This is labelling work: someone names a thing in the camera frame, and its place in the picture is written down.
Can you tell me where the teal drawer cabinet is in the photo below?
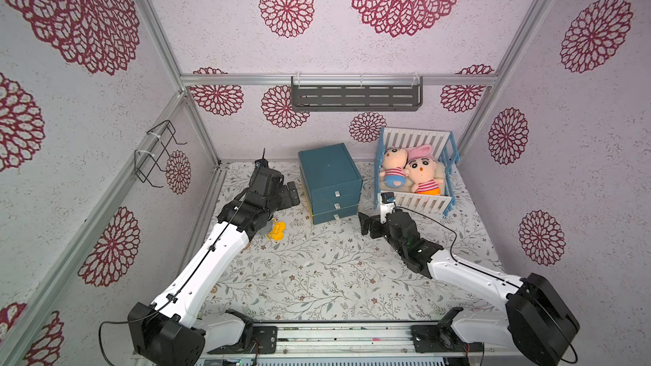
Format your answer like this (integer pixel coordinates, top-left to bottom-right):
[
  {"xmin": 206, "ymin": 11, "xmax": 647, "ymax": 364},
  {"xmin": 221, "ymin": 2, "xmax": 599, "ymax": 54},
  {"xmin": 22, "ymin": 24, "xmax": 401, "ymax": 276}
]
[{"xmin": 298, "ymin": 143, "xmax": 363, "ymax": 225}]

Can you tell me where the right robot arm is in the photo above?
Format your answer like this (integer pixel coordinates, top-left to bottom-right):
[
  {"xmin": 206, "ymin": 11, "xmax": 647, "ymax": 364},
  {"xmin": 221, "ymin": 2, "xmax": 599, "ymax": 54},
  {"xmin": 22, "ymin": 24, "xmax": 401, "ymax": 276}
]
[{"xmin": 358, "ymin": 208, "xmax": 580, "ymax": 365}]

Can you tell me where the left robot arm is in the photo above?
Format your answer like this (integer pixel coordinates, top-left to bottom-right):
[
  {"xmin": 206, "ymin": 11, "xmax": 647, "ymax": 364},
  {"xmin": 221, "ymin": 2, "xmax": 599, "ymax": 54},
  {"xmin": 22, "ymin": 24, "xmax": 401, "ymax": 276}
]
[{"xmin": 127, "ymin": 182, "xmax": 300, "ymax": 365}]

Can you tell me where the yellow flower toy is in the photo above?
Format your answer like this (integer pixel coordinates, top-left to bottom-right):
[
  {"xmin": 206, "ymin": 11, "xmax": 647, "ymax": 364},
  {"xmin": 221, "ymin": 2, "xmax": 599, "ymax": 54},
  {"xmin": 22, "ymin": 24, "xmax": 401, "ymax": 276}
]
[{"xmin": 266, "ymin": 218, "xmax": 287, "ymax": 242}]

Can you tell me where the plush doll striped shirt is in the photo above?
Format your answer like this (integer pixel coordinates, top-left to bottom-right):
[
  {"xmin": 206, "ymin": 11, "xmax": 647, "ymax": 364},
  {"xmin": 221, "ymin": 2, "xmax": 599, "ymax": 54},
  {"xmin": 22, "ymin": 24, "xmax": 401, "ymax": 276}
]
[{"xmin": 405, "ymin": 159, "xmax": 444, "ymax": 196}]

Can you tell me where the plush doll blue outfit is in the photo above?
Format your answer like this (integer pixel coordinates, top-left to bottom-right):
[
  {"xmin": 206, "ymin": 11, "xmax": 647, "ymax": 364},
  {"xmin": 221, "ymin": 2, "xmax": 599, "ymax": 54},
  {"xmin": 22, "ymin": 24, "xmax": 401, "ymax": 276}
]
[{"xmin": 379, "ymin": 147, "xmax": 409, "ymax": 189}]

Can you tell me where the white blue toy crib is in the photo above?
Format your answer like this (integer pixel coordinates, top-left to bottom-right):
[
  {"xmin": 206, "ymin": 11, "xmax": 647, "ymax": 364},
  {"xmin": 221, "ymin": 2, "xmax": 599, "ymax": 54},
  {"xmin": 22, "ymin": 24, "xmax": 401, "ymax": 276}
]
[{"xmin": 374, "ymin": 127, "xmax": 459, "ymax": 216}]

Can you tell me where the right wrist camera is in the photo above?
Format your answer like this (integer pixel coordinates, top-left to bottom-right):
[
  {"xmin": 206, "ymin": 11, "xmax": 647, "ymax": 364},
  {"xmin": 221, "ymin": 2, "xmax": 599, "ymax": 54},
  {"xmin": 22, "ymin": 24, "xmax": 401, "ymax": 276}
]
[{"xmin": 378, "ymin": 192, "xmax": 396, "ymax": 224}]

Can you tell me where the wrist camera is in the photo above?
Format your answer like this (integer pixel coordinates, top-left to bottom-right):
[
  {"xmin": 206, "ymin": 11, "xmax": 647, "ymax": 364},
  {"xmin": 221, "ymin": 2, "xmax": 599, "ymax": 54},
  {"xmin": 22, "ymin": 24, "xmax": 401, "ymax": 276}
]
[
  {"xmin": 249, "ymin": 159, "xmax": 284, "ymax": 198},
  {"xmin": 378, "ymin": 192, "xmax": 396, "ymax": 224}
]

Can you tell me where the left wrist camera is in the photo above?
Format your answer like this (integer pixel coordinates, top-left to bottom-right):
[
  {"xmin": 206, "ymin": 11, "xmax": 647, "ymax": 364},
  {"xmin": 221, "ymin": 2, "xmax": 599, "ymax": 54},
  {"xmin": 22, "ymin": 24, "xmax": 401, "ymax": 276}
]
[{"xmin": 249, "ymin": 159, "xmax": 284, "ymax": 198}]

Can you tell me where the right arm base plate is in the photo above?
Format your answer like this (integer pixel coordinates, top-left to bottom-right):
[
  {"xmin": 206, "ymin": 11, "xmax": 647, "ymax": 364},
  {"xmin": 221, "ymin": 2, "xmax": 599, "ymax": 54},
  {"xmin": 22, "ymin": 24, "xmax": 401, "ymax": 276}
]
[{"xmin": 410, "ymin": 325, "xmax": 483, "ymax": 354}]

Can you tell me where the black wire wall rack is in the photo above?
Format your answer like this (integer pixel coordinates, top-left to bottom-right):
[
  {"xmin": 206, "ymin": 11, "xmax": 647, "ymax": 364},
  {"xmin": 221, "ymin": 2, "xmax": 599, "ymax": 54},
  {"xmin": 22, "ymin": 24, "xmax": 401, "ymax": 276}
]
[{"xmin": 133, "ymin": 120, "xmax": 188, "ymax": 189}]

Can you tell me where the grey wall shelf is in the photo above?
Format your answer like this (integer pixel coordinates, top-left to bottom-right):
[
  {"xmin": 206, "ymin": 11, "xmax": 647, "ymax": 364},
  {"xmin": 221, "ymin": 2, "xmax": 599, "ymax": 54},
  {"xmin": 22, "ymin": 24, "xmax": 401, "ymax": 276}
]
[{"xmin": 290, "ymin": 76, "xmax": 423, "ymax": 112}]

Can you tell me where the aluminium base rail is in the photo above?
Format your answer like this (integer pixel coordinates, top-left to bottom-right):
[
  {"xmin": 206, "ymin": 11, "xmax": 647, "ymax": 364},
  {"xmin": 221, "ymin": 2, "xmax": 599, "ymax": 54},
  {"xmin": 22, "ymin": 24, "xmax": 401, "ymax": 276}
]
[{"xmin": 131, "ymin": 321, "xmax": 559, "ymax": 359}]

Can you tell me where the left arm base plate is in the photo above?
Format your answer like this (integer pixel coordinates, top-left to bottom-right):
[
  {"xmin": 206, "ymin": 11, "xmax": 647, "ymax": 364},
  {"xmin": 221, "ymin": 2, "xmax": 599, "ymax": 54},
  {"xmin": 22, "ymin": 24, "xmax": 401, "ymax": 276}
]
[{"xmin": 209, "ymin": 325, "xmax": 278, "ymax": 354}]

